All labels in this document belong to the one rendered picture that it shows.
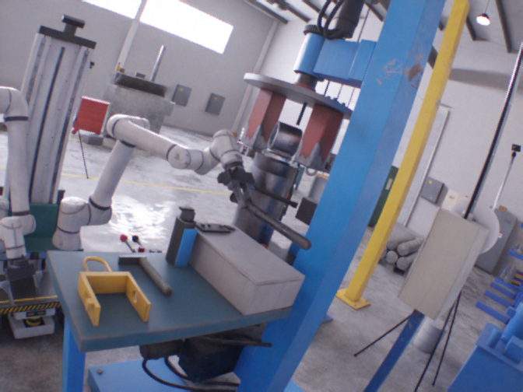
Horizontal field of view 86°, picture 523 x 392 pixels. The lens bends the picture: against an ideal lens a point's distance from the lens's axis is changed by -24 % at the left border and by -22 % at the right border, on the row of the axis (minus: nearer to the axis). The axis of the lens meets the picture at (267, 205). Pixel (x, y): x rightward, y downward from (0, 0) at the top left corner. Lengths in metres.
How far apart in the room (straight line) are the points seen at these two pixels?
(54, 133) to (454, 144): 11.77
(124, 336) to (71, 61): 1.57
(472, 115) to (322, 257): 11.49
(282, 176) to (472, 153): 10.93
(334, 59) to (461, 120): 11.17
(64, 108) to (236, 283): 1.40
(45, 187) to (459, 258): 2.14
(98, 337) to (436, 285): 1.16
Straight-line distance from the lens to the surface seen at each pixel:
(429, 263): 1.41
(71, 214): 2.08
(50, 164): 2.15
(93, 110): 8.63
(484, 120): 12.52
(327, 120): 1.54
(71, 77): 2.06
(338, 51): 1.63
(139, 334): 0.91
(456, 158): 12.38
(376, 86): 1.41
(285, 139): 1.66
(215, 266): 1.20
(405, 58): 1.41
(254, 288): 1.08
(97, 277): 0.98
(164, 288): 1.07
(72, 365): 1.18
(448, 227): 1.39
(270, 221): 1.24
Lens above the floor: 1.63
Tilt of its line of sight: 13 degrees down
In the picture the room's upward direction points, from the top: 20 degrees clockwise
